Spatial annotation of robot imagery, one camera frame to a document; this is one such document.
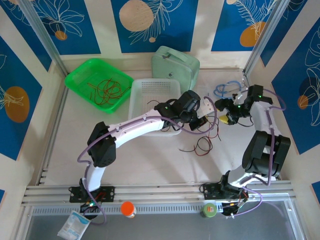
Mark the green plastic basket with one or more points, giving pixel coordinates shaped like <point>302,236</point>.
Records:
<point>82,75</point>

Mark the aluminium mounting rail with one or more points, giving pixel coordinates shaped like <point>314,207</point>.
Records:
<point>155,192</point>

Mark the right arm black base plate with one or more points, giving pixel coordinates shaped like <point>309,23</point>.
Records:
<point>207,191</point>

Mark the jar with orange lid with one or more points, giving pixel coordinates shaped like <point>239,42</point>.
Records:
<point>128,208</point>

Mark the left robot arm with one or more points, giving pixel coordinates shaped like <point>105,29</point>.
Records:
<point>135,127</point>

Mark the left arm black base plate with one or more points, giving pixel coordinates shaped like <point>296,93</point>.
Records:
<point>110,193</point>

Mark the white plastic basket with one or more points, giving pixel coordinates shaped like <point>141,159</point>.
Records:
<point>155,87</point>

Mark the jar with green lid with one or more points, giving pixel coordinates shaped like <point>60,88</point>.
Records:
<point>208,210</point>

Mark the mint green zip pouch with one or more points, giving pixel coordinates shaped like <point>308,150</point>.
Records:
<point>175,70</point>

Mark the white printed packet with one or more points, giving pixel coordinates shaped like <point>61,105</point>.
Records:
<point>73,225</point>

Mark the aluminium frame post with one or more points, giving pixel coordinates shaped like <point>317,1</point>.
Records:
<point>263,37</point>
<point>45,35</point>

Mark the blue stethoscope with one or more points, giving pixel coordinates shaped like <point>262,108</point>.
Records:
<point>221,86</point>

